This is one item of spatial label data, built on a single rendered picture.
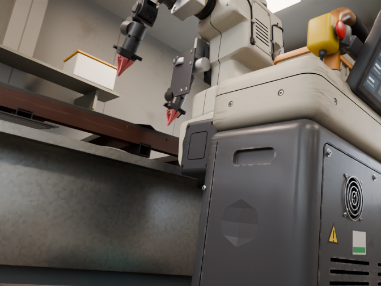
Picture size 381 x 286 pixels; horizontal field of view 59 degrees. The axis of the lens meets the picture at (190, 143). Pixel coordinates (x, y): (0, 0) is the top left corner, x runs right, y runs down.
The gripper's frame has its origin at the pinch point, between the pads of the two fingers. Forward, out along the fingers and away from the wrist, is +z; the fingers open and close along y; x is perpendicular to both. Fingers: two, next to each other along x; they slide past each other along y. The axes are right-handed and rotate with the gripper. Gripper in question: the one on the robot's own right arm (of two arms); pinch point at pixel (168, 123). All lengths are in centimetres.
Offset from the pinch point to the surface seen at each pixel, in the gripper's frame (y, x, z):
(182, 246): -16, 23, 51
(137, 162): 22, 38, 33
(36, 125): 53, 30, 36
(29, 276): 30, 13, 78
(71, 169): 36, 22, 42
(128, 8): 1, -263, -225
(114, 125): 27.9, 17.4, 19.8
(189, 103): -160, -310, -185
